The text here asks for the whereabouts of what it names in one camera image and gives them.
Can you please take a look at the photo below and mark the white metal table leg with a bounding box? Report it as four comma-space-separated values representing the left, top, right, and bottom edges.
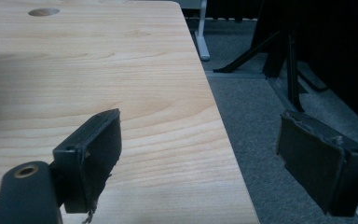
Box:
194, 0, 212, 62

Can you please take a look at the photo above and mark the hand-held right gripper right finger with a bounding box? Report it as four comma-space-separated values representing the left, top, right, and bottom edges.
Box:
275, 109, 358, 217

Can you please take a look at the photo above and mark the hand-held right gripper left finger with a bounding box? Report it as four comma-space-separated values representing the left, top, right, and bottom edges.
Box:
52, 107, 123, 224

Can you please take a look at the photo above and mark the black metal tripod stand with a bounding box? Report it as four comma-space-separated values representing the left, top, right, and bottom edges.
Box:
213, 0, 330, 113

